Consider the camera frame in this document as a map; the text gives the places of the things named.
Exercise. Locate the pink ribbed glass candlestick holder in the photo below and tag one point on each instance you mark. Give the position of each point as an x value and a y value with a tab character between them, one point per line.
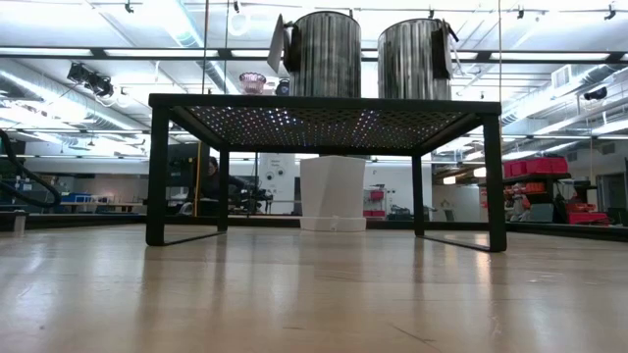
251	83

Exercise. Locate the white hexagonal plant pot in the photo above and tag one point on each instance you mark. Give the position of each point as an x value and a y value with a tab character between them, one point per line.
332	191

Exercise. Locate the small red box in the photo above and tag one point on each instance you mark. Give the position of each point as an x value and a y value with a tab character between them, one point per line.
376	194
374	213

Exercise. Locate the black perforated metal riser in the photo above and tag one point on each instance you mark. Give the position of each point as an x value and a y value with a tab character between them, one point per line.
324	104

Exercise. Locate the person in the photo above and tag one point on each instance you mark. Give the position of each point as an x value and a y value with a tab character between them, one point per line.
211	188

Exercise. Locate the red plastic storage bin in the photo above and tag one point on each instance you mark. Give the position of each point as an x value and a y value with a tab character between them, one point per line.
514	168
544	165

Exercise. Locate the metal shelf rack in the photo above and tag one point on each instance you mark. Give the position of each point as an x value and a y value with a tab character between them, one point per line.
520	196

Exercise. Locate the red crate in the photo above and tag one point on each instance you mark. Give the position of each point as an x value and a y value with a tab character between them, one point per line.
586	217

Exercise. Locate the small silver bracket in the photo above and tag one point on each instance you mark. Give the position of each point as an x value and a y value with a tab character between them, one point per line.
18	223

